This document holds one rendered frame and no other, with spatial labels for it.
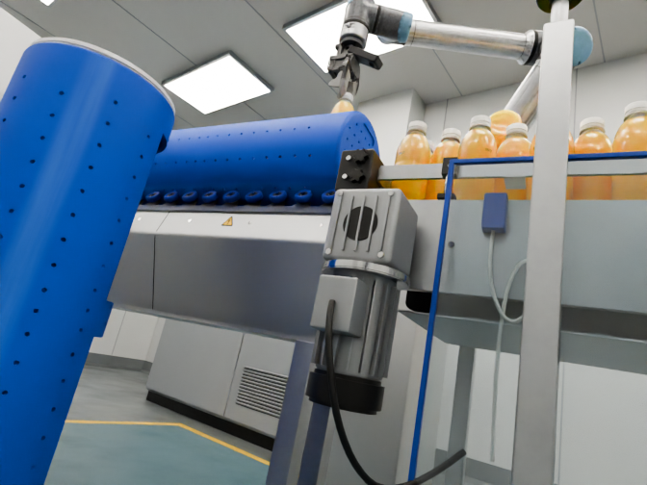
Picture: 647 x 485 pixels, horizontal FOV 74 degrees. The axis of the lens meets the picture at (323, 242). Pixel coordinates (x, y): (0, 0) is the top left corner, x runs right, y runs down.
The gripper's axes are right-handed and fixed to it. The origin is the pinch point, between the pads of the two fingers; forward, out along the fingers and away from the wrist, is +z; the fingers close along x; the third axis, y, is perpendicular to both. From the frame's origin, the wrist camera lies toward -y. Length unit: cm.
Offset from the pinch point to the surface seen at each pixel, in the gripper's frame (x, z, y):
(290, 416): 16, 88, -12
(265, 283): 17, 62, 1
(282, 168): 18.5, 33.0, 3.0
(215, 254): 19, 56, 17
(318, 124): 19.1, 21.5, -4.9
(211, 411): -169, 128, 157
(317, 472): 2, 100, -14
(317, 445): 2, 95, -12
